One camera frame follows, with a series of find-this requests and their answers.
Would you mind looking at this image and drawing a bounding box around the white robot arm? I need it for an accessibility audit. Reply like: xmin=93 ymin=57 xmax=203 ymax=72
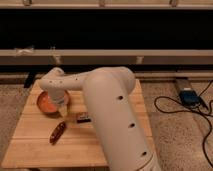
xmin=39 ymin=67 xmax=162 ymax=171

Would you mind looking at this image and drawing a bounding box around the long white shelf rail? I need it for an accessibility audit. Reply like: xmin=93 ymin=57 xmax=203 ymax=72
xmin=0 ymin=49 xmax=213 ymax=66

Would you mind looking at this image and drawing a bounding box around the blue power adapter box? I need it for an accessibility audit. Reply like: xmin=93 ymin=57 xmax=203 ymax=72
xmin=179 ymin=90 xmax=199 ymax=106

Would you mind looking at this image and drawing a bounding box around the wooden table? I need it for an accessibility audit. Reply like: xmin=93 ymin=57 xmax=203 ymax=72
xmin=1 ymin=78 xmax=159 ymax=169

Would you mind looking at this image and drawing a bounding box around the small dark rectangular box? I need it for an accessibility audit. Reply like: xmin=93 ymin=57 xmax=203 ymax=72
xmin=76 ymin=113 xmax=91 ymax=123

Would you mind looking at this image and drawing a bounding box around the orange ceramic bowl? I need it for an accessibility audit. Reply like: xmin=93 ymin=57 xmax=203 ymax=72
xmin=36 ymin=90 xmax=71 ymax=116

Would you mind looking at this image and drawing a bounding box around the black cable on floor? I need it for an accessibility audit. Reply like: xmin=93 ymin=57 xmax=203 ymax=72
xmin=153 ymin=79 xmax=213 ymax=168

